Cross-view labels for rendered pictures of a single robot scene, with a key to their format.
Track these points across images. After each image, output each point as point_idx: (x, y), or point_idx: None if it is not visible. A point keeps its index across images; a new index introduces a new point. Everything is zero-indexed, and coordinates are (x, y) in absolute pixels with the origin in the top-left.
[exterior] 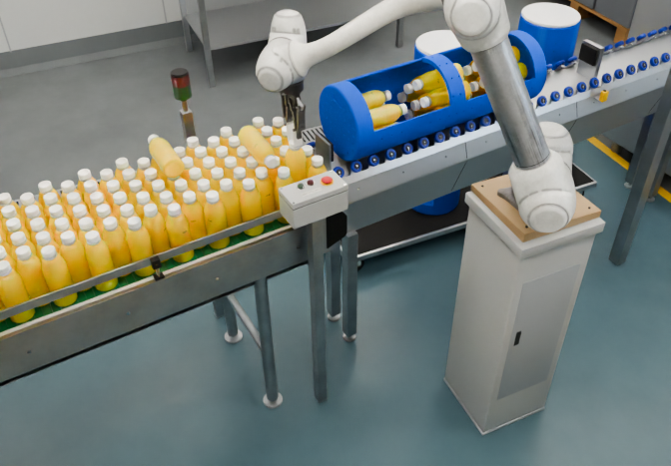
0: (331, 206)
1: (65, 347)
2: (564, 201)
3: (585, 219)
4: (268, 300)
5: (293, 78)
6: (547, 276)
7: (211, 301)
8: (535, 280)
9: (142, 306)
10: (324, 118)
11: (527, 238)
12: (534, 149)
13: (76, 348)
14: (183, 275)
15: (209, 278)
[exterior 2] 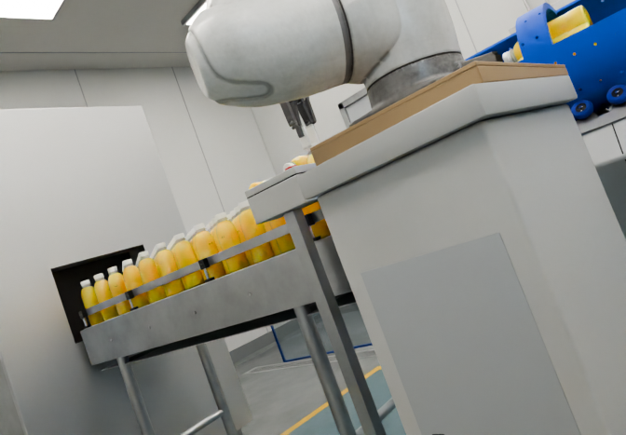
0: (284, 196)
1: (167, 333)
2: (197, 18)
3: (437, 93)
4: (315, 347)
5: None
6: (414, 264)
7: (261, 327)
8: (387, 270)
9: (203, 309)
10: None
11: (321, 159)
12: None
13: (173, 337)
14: (223, 282)
15: (244, 292)
